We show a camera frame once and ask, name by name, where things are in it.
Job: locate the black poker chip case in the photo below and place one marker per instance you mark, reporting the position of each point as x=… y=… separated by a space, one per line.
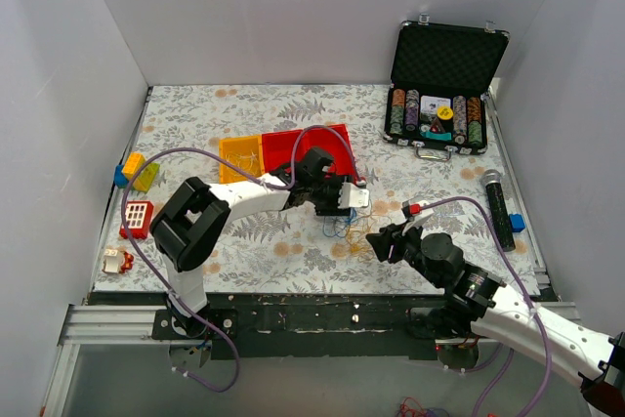
x=439 y=76

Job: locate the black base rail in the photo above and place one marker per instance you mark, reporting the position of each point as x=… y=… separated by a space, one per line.
x=316 y=325

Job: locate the yellow plastic bin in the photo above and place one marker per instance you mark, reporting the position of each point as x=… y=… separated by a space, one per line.
x=245 y=153

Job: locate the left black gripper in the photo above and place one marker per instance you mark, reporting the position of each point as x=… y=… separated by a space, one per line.
x=331 y=195

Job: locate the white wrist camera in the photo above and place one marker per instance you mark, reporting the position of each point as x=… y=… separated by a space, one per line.
x=416 y=213
x=353 y=196

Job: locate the red plastic bin tray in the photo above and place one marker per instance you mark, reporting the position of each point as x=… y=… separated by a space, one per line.
x=277 y=147

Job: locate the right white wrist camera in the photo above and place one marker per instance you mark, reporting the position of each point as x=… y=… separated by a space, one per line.
x=416 y=213

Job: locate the yellow green toy block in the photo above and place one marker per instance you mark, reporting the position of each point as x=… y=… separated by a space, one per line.
x=143 y=179

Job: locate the black microphone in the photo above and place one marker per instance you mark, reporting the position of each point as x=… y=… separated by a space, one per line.
x=491 y=181

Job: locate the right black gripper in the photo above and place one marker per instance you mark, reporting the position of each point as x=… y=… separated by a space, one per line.
x=396 y=242

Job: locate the red white window block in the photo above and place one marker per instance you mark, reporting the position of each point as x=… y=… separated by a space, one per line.
x=138 y=216

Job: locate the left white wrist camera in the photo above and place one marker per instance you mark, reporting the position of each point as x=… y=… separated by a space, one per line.
x=353 y=196

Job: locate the small blue block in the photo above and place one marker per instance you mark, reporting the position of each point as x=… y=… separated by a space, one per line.
x=517 y=223

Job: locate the white red toy figure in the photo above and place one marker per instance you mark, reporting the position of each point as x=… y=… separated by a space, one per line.
x=117 y=261

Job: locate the blue toy block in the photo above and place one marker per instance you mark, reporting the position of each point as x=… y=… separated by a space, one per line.
x=119 y=179

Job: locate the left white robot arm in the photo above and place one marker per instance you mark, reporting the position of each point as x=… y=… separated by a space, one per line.
x=189 y=225

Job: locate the aluminium frame rail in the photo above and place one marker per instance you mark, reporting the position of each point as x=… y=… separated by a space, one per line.
x=107 y=325

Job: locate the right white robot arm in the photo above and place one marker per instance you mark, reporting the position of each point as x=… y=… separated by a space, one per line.
x=590 y=360

